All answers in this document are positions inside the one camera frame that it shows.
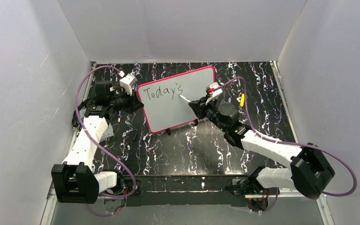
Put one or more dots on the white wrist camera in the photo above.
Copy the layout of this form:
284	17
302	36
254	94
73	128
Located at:
127	83
213	91

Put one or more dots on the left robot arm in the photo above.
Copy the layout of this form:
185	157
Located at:
73	179

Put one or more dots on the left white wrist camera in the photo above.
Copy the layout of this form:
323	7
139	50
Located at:
127	83

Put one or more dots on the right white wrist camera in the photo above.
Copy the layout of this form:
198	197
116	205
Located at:
213	91

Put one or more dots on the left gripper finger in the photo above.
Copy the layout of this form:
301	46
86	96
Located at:
136	98
137	106

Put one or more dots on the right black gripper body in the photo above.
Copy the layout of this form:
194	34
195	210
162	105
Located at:
202	107

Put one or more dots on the black wire board stand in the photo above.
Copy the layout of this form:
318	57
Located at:
191	123

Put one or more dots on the yellow marker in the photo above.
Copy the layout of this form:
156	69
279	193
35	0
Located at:
242	100

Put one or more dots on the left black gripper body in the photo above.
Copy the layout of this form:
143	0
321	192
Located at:
131	102

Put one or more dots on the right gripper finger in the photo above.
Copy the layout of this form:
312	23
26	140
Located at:
197	109
197	102

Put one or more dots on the clear plastic organizer box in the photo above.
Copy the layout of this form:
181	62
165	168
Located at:
108	133

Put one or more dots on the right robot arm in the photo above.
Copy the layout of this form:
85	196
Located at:
305	169

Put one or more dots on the pink framed whiteboard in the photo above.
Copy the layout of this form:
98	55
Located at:
163	107

